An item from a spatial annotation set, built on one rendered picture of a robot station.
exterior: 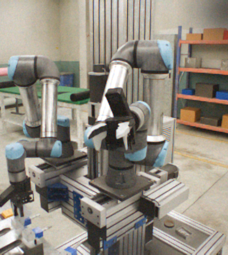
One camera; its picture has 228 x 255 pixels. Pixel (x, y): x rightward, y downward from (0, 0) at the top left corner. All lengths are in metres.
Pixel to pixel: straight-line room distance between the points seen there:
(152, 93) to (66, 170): 0.77
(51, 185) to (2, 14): 7.07
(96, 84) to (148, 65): 0.38
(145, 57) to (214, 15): 5.14
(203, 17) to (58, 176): 5.21
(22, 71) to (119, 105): 0.69
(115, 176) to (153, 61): 0.53
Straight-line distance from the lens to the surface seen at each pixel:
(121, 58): 1.10
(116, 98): 0.71
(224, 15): 6.12
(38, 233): 1.24
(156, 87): 1.11
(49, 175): 1.58
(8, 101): 7.23
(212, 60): 6.13
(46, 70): 1.29
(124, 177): 1.24
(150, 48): 1.09
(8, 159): 1.16
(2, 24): 8.29
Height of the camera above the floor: 1.64
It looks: 16 degrees down
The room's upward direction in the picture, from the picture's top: straight up
